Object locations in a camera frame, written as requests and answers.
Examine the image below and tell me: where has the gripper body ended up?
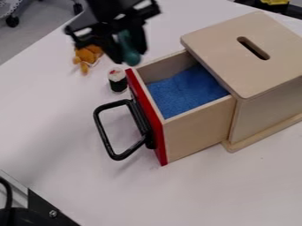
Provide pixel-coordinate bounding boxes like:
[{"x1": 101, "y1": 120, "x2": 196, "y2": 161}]
[{"x1": 64, "y1": 0, "x2": 163, "y2": 49}]

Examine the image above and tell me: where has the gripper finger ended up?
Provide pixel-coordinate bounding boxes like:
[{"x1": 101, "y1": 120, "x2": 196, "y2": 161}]
[
  {"x1": 99, "y1": 31, "x2": 125, "y2": 64},
  {"x1": 125, "y1": 21, "x2": 150, "y2": 56}
]

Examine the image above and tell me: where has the green toy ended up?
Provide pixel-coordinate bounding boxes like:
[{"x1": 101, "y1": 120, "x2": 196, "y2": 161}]
[{"x1": 117, "y1": 29, "x2": 143, "y2": 67}]

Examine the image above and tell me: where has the drawer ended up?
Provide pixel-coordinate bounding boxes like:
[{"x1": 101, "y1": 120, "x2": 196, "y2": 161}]
[{"x1": 92, "y1": 49, "x2": 238, "y2": 167}]

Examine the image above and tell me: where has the orange plush toy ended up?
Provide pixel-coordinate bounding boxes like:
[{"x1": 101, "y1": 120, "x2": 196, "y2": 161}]
[{"x1": 72, "y1": 44, "x2": 105, "y2": 74}]

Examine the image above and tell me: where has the toy sushi roll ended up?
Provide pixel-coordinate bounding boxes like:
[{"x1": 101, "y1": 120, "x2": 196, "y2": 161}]
[{"x1": 107, "y1": 67, "x2": 129, "y2": 94}]

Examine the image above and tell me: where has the blue cloth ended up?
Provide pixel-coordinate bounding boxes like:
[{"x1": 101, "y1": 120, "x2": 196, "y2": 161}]
[{"x1": 145, "y1": 64, "x2": 231, "y2": 120}]

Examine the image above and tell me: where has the office chair base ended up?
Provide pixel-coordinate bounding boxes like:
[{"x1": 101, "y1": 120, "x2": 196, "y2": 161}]
[{"x1": 0, "y1": 0, "x2": 86, "y2": 29}]

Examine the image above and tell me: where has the cabinet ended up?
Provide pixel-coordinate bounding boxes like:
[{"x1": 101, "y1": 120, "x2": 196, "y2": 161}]
[{"x1": 179, "y1": 11, "x2": 302, "y2": 154}]

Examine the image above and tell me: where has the yellow tool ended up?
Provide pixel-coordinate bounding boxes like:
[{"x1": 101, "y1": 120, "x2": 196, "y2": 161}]
[{"x1": 258, "y1": 0, "x2": 293, "y2": 7}]

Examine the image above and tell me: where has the black metal mount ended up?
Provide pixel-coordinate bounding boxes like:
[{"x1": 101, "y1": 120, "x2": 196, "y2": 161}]
[{"x1": 0, "y1": 176, "x2": 82, "y2": 226}]

